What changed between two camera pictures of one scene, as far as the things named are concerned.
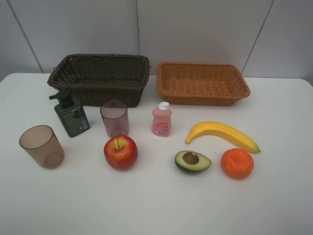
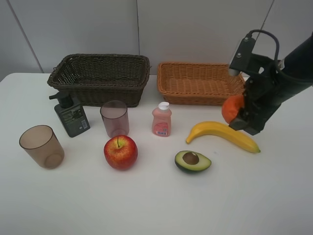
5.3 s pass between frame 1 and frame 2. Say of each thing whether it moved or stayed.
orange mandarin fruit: moved
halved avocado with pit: stayed
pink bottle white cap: stayed
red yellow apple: stayed
